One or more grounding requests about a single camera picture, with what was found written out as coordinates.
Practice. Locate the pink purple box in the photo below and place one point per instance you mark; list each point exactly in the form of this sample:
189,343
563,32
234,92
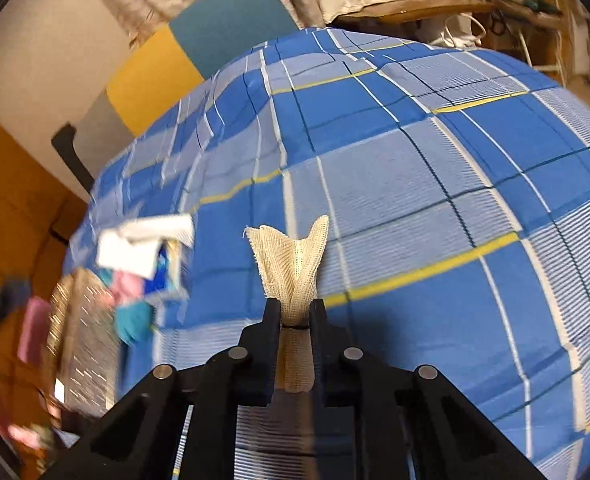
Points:
35,327

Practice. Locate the gold patterned tissue box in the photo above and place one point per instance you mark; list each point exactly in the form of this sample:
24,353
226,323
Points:
82,351

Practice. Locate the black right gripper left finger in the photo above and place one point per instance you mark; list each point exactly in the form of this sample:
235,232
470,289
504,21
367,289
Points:
255,358

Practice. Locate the blue plaid bed sheet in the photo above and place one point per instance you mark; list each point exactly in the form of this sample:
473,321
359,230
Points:
457,188

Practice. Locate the white folded cloth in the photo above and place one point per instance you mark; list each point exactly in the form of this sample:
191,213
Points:
133,247

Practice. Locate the black headboard post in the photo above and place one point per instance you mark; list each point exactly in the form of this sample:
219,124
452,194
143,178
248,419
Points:
63,144

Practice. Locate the wooden wardrobe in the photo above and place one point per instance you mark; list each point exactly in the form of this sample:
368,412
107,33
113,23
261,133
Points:
38,215

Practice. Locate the cream knitted cloth bundle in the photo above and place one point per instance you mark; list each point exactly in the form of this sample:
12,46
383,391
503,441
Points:
288,269

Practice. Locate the wooden side table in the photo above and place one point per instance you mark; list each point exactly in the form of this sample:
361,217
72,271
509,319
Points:
395,18

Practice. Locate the blue tissue packet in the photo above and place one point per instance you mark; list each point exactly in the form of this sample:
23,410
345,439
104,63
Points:
168,283

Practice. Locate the grey yellow blue headboard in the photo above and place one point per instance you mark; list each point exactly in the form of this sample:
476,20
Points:
176,59

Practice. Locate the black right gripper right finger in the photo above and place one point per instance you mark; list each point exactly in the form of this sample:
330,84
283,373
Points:
339,365

